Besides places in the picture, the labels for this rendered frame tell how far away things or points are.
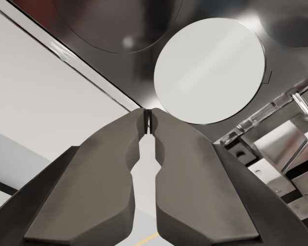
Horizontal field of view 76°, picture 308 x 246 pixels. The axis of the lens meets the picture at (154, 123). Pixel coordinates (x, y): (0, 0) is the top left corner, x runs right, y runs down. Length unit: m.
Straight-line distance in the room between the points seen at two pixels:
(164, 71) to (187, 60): 0.02
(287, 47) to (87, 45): 0.17
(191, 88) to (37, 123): 0.25
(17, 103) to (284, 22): 0.33
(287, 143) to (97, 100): 0.26
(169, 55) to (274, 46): 0.09
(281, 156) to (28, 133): 0.38
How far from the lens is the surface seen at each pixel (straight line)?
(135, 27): 0.18
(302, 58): 0.22
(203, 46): 0.18
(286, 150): 0.31
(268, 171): 0.28
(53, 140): 0.36
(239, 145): 0.24
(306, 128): 0.26
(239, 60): 0.20
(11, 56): 0.32
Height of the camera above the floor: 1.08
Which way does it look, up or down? 57 degrees down
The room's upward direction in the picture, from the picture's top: 180 degrees counter-clockwise
